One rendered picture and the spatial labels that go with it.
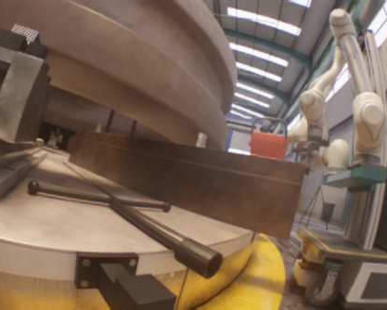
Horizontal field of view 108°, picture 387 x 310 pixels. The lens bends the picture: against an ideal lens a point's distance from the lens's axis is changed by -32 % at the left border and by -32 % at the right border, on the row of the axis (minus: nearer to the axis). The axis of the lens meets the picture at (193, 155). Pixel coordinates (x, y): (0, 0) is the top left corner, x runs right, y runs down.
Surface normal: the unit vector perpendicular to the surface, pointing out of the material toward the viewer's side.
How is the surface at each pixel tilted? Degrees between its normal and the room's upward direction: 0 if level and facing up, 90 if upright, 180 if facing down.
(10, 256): 90
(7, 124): 90
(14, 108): 90
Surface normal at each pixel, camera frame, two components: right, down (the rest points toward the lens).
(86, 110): 0.33, -0.02
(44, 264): 0.65, 0.07
